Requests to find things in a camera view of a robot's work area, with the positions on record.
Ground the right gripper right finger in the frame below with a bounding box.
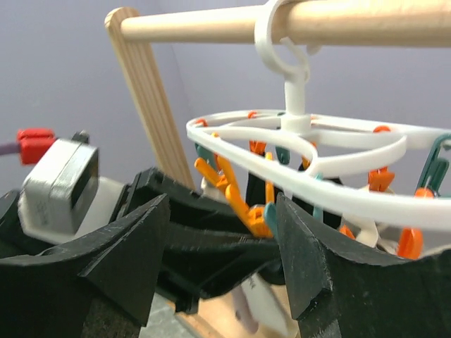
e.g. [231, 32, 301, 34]
[276, 195, 450, 337]

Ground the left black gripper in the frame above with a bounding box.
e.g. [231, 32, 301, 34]
[1, 168, 285, 313]

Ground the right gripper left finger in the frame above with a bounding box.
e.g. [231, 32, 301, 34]
[1, 193, 170, 337]

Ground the white plastic clip hanger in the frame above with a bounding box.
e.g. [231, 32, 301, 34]
[186, 1, 450, 259]

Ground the pink beige underwear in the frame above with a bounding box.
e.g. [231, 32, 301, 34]
[199, 274, 299, 337]

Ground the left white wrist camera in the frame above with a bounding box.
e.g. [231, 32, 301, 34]
[16, 128, 126, 244]

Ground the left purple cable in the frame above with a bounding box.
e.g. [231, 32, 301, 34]
[0, 140, 22, 158]

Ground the wooden hanging rack frame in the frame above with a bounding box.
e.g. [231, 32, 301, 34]
[104, 0, 451, 338]

